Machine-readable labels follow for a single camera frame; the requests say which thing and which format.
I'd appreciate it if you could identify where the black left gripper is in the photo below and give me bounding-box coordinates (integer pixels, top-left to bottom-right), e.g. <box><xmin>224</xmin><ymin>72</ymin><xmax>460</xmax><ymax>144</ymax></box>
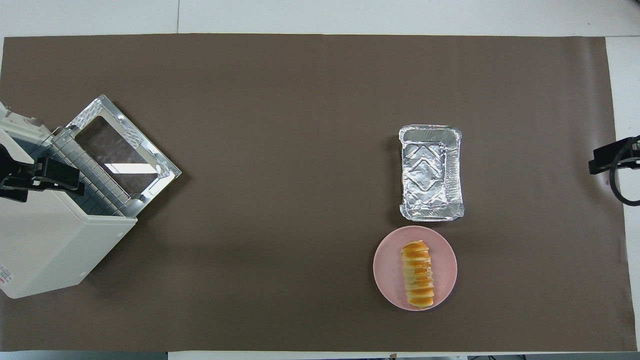
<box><xmin>0</xmin><ymin>145</ymin><xmax>85</xmax><ymax>203</ymax></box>

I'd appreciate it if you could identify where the aluminium foil tray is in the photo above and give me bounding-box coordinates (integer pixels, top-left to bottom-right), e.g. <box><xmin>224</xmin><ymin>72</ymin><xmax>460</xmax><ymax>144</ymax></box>
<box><xmin>398</xmin><ymin>124</ymin><xmax>465</xmax><ymax>222</ymax></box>

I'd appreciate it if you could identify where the sliced golden bread loaf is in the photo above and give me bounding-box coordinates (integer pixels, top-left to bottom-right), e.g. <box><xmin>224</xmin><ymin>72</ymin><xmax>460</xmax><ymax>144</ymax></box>
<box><xmin>401</xmin><ymin>240</ymin><xmax>435</xmax><ymax>308</ymax></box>

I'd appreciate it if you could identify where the cream toaster oven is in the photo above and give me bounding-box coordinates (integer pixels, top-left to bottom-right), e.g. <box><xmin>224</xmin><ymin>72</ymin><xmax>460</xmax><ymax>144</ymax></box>
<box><xmin>0</xmin><ymin>102</ymin><xmax>138</xmax><ymax>300</ymax></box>

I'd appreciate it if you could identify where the glass chrome oven door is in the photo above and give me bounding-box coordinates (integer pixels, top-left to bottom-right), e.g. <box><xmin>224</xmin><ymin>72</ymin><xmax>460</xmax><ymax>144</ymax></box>
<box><xmin>65</xmin><ymin>94</ymin><xmax>182</xmax><ymax>217</ymax></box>

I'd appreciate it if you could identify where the brown table mat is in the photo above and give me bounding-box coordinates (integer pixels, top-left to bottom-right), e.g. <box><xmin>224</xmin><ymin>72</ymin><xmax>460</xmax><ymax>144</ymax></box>
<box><xmin>0</xmin><ymin>33</ymin><xmax>638</xmax><ymax>353</ymax></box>

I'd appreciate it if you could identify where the pink round plate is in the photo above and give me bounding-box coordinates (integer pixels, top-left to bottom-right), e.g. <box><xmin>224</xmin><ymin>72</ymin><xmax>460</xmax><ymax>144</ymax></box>
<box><xmin>373</xmin><ymin>225</ymin><xmax>458</xmax><ymax>312</ymax></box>

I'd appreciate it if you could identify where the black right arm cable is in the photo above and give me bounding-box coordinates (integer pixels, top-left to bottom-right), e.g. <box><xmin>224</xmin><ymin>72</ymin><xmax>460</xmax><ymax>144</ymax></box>
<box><xmin>609</xmin><ymin>136</ymin><xmax>640</xmax><ymax>207</ymax></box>

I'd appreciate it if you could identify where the metal wire oven rack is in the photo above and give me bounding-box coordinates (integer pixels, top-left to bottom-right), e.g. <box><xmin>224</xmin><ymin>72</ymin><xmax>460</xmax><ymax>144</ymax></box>
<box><xmin>50</xmin><ymin>127</ymin><xmax>132</xmax><ymax>217</ymax></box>

